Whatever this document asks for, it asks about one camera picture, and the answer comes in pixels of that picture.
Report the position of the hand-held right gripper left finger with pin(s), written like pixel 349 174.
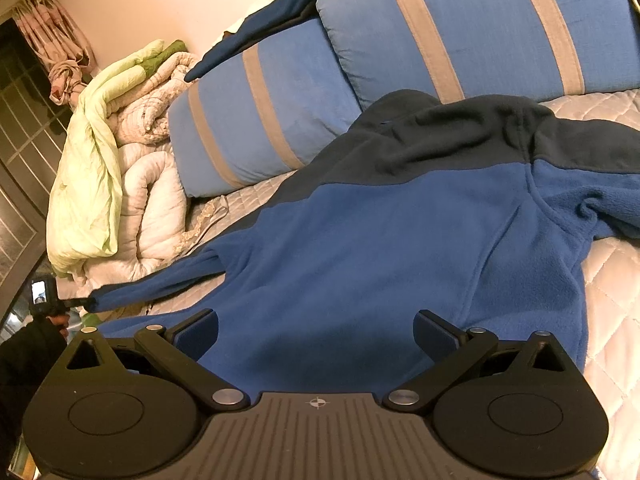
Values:
pixel 201 334

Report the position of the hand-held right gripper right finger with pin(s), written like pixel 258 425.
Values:
pixel 434 336

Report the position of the blue fleece jacket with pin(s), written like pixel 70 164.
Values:
pixel 360 260

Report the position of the dark panelled glass door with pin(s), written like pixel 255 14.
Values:
pixel 22 160

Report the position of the green and white comforter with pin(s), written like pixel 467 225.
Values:
pixel 115 170

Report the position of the blue grey-striped pillow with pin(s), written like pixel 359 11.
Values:
pixel 260 115
pixel 475 25

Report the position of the pink floral curtain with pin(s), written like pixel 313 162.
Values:
pixel 55 45

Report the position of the dark blue garment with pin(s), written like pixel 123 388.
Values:
pixel 280 10

